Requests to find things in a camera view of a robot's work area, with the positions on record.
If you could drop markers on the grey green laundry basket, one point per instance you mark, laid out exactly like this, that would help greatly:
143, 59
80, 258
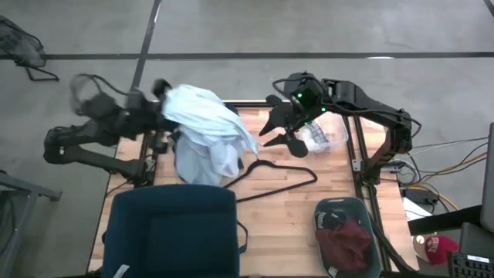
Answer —
361, 214

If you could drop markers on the grey power strip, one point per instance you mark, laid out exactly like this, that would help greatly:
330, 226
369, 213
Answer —
390, 167

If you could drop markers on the black power adapter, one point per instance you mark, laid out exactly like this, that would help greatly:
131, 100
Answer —
420, 196

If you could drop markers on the grey metal furniture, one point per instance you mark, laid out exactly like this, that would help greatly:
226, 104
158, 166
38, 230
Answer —
23, 189

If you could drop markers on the white paper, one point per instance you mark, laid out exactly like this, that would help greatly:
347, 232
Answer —
413, 210

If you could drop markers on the black mesh hamper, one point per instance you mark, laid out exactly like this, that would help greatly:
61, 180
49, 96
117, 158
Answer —
19, 46

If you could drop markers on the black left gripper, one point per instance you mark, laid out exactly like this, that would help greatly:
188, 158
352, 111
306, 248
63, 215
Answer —
148, 114

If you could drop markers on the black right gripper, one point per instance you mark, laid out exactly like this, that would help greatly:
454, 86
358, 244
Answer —
301, 104

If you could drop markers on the grey monitor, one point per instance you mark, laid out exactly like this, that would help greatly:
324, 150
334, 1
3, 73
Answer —
489, 173

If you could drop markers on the black keyboard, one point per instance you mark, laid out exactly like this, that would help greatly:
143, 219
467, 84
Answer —
471, 268

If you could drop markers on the clear plastic bin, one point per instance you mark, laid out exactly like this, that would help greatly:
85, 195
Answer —
335, 131

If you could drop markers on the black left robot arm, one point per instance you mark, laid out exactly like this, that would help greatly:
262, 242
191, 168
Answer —
96, 131

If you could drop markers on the black cloth with white print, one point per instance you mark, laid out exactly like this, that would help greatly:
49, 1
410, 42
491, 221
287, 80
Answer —
332, 220

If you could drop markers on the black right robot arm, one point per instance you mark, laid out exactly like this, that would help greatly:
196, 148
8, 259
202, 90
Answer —
370, 108

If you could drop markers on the red cap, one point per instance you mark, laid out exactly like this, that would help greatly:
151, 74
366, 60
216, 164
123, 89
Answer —
444, 249

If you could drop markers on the black flat device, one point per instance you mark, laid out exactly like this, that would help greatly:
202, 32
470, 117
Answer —
476, 239

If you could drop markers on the black desk bar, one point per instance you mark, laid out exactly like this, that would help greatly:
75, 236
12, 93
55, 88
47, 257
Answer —
444, 221

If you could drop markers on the maroon cloth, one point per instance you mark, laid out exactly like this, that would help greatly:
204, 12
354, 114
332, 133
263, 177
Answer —
343, 247

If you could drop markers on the light blue shirt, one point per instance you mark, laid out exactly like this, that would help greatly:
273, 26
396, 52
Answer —
204, 119

